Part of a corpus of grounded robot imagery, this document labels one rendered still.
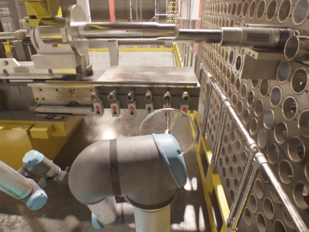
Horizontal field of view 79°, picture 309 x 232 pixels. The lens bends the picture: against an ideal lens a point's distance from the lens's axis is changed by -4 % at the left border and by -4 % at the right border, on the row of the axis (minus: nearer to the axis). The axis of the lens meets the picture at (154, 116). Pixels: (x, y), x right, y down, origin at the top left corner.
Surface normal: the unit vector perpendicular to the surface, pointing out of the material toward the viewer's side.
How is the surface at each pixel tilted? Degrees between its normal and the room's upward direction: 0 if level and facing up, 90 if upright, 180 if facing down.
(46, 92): 90
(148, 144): 13
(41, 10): 134
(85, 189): 87
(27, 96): 90
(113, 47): 90
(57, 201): 0
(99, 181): 71
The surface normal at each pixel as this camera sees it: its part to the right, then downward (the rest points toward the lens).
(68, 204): 0.00, -0.87
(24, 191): 0.84, 0.24
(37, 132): -0.05, 0.49
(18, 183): 0.96, -0.01
